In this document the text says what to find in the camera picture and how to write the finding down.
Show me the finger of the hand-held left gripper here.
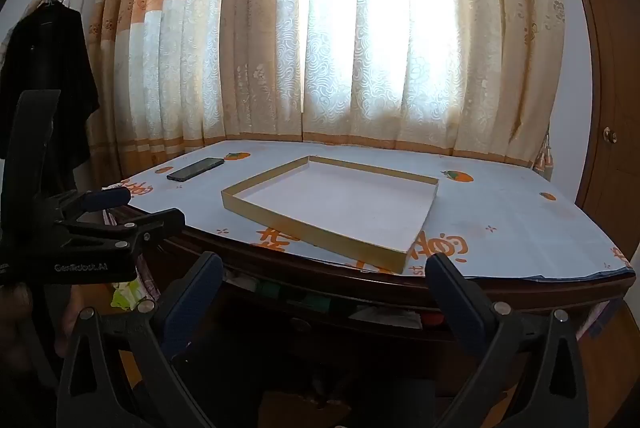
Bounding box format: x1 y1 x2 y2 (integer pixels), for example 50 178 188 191
52 187 132 223
67 208 186 253

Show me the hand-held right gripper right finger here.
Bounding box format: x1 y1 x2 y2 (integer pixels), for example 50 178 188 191
425 253 591 428

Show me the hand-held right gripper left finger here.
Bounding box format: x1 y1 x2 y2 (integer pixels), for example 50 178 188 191
56 252 224 428

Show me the white tray with wooden rim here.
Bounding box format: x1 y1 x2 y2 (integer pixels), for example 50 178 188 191
221 155 440 275

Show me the person's left hand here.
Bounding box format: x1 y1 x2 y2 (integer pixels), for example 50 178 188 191
0 285 35 349

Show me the pink striped cloth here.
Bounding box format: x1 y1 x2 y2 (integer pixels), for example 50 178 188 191
101 207 162 299

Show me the yellow-green cloth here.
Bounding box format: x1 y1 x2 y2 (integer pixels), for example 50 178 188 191
110 280 147 311

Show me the black smartphone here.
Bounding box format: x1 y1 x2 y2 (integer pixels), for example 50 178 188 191
166 157 226 183

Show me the dark wooden table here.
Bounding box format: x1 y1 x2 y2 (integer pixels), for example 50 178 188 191
107 203 636 428

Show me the white orange printed table cover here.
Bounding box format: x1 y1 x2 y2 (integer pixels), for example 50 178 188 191
107 140 636 281

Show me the black hanging jacket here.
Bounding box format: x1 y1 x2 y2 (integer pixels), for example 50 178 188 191
0 0 101 181

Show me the curtain tassel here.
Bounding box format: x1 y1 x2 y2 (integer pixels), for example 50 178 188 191
531 132 554 181

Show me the orange cream patterned curtain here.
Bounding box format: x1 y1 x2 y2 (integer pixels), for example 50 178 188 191
85 0 567 169

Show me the brown wooden door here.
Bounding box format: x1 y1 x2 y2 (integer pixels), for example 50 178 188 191
564 0 640 259

